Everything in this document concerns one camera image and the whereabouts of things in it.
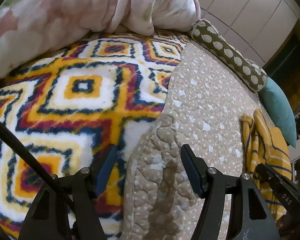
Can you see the beige heart-pattern quilt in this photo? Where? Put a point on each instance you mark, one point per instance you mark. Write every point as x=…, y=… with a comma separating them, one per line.
x=203, y=107

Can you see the teal corduroy pillow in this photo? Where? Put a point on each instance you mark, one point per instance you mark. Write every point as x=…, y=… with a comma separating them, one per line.
x=279, y=110

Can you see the yellow striped knit sweater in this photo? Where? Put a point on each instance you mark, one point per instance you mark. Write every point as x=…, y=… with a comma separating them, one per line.
x=265, y=145

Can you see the olive white-dotted bolster pillow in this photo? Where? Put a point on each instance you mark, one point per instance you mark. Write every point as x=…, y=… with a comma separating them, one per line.
x=205, y=34

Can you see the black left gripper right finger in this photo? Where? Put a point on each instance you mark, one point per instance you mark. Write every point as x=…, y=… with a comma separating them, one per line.
x=250, y=217

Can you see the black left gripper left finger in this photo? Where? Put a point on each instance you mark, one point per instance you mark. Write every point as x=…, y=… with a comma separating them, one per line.
x=68, y=212

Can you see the pink floral fleece blanket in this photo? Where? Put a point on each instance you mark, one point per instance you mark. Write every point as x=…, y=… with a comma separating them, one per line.
x=29, y=28

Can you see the white wardrobe doors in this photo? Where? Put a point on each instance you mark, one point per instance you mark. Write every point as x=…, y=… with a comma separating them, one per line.
x=257, y=28

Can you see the colourful geometric plush blanket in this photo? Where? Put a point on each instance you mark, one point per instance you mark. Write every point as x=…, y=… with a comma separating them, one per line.
x=66, y=107

